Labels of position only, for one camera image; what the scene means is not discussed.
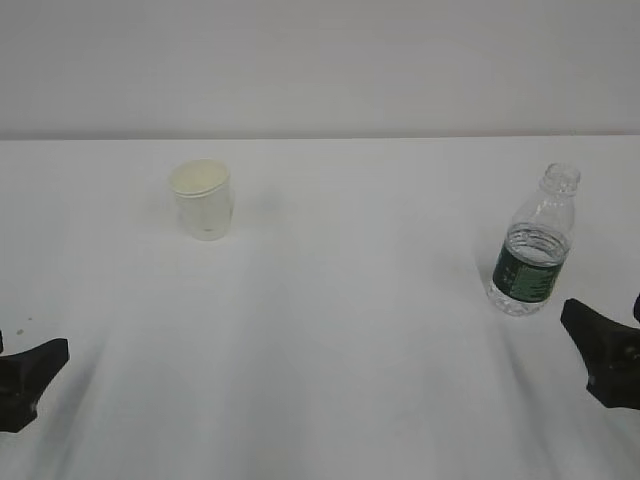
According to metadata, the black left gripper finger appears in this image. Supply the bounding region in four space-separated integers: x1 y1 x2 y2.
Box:
1 338 69 433

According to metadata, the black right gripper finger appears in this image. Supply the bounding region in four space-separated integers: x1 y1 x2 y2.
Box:
560 299 639 408

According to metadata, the clear green-label water bottle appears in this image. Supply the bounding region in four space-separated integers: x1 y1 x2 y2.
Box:
487 163 581 317

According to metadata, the white paper cup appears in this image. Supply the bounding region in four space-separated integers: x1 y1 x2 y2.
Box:
169 159 234 241

